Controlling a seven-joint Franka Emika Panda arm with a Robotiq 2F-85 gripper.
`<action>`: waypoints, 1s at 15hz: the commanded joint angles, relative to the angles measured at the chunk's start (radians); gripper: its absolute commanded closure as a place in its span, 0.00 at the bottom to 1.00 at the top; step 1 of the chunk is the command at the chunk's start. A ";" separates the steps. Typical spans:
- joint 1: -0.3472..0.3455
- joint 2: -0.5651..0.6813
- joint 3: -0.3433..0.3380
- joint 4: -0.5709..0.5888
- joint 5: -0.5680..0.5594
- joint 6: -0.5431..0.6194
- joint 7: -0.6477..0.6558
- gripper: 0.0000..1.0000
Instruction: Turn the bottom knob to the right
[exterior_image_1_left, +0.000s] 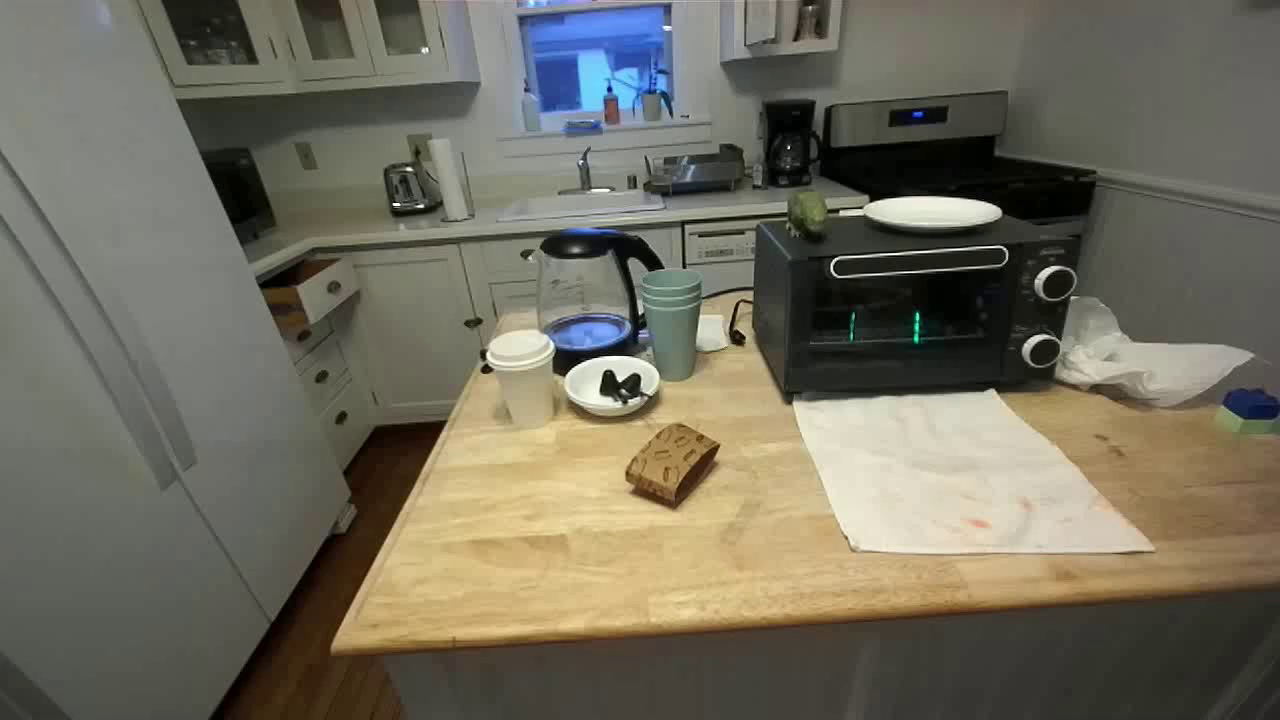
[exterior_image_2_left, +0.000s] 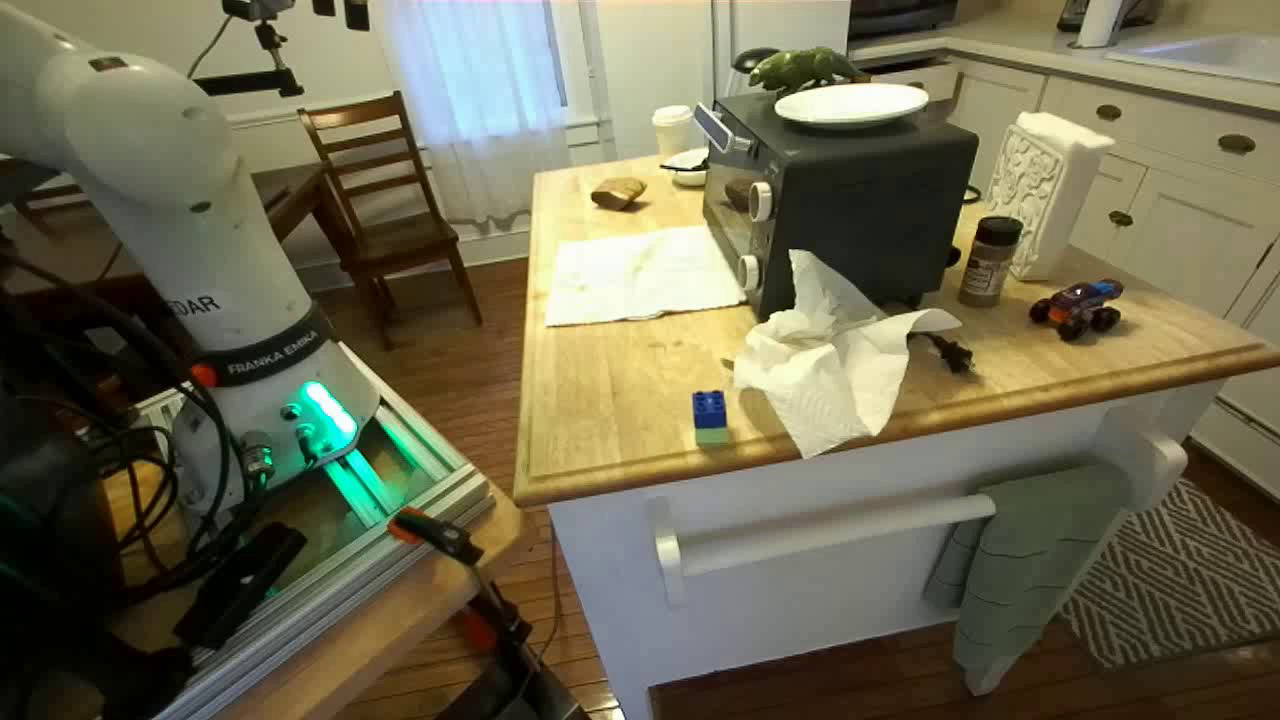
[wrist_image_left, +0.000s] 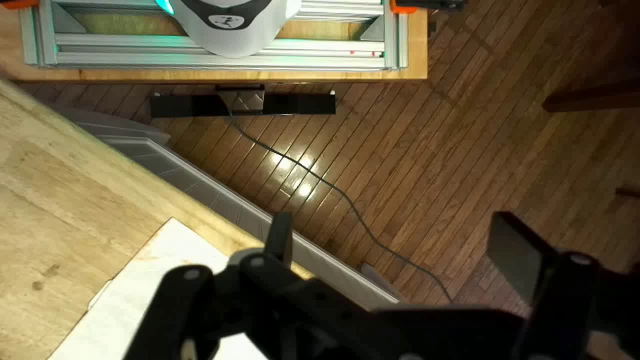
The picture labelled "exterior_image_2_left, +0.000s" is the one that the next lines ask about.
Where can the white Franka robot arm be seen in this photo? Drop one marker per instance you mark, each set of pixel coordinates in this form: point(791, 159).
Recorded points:
point(162, 200)

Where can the silver higher oven knob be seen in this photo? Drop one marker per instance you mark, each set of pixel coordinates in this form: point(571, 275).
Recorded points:
point(756, 200)

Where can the wooden top kitchen island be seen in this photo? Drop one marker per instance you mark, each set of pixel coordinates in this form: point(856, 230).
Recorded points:
point(624, 385)

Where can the small blue cube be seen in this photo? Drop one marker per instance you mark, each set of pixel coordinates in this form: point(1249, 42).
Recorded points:
point(709, 417)

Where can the flat white cloth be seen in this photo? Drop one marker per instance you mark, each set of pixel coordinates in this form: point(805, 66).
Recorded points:
point(643, 275)

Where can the brown bread slice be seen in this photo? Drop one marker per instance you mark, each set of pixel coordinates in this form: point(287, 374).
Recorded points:
point(621, 192)

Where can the crumpled white paper towel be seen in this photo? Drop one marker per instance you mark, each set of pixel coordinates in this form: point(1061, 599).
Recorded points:
point(824, 374)

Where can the white bowl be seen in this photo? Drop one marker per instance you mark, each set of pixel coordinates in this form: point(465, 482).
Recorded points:
point(691, 161)

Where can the white lidded cup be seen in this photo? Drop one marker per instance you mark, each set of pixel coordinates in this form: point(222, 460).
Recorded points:
point(674, 131)

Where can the white towel bar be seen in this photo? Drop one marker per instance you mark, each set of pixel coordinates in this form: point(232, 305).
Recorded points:
point(813, 531)

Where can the orange black clamp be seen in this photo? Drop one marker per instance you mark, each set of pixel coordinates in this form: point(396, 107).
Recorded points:
point(460, 552)

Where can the black toaster oven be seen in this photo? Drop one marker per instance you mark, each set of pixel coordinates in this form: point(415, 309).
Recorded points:
point(865, 200)

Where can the dark wooden chair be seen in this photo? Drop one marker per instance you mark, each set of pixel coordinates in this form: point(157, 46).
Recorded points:
point(387, 212)

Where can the white sheer curtain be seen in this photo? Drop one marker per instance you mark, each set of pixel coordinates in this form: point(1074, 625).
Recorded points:
point(473, 93)

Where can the white plate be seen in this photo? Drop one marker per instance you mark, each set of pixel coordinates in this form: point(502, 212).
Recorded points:
point(851, 107)

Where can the green vegetable toy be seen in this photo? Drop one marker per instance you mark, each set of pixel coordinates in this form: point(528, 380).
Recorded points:
point(801, 66)

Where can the wooden robot cart top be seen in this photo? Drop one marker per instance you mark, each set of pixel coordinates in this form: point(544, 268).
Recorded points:
point(401, 625)

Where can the black countertop appliance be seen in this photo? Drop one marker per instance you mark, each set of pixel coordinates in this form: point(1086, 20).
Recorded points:
point(903, 19)

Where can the orange blue toy car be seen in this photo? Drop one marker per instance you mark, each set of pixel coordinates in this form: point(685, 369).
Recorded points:
point(1077, 305)

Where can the white patterned napkin holder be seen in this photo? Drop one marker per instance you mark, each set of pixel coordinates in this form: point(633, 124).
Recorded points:
point(1045, 187)

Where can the green hanging towel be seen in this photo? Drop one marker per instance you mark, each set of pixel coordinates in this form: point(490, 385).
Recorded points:
point(1034, 575)

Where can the black flat box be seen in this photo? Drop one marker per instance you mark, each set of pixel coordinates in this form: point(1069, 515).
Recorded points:
point(242, 584)

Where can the white lower kitchen cabinets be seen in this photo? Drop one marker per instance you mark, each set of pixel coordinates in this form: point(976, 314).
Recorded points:
point(1172, 212)

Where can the white paper towel roll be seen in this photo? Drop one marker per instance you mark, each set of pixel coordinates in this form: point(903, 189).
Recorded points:
point(1098, 20)

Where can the patterned grey rug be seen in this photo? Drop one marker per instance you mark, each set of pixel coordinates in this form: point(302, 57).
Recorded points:
point(1181, 584)

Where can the white kitchen sink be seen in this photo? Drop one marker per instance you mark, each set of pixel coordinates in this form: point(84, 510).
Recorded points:
point(1204, 55)

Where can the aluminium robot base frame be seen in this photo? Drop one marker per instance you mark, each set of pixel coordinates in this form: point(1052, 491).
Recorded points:
point(415, 501)

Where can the black camera tripod mount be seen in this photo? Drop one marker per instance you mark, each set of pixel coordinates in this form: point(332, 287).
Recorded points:
point(260, 75)

